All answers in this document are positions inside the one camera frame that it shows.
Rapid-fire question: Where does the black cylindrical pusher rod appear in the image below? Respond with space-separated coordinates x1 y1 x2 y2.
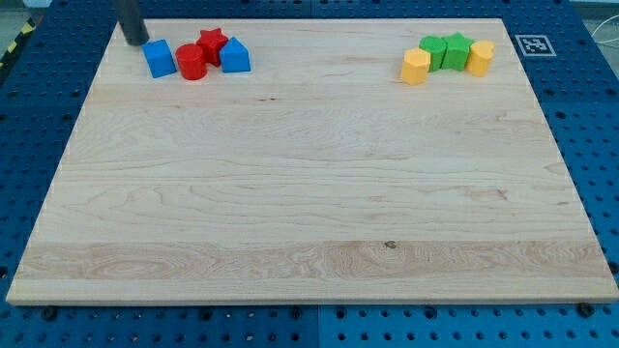
112 0 150 46

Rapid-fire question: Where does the green star block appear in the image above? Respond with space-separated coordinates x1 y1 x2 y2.
441 32 475 72

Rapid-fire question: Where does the blue triangular prism block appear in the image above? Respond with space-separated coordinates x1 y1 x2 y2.
220 37 251 73

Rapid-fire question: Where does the green cylinder block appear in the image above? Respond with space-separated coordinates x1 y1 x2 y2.
419 36 447 73

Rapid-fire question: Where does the white cable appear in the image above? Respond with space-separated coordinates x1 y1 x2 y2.
590 14 619 45

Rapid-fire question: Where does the white fiducial marker tag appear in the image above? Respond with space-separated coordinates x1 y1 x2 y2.
516 34 556 57

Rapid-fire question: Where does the red star block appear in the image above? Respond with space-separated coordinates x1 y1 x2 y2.
196 28 228 67

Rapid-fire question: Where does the yellow hexagon block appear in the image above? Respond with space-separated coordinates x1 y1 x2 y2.
399 47 431 85

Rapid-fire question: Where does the yellow heart block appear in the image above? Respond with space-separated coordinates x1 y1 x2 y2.
465 41 495 77

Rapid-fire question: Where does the yellow black hazard tape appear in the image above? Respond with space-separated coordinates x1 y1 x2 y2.
1 17 37 71

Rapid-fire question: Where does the red cylinder block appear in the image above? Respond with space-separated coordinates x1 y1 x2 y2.
175 43 207 80

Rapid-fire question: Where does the wooden board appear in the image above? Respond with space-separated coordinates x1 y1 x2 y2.
7 18 618 305

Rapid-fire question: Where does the blue cube block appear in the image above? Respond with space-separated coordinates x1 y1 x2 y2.
141 40 177 78

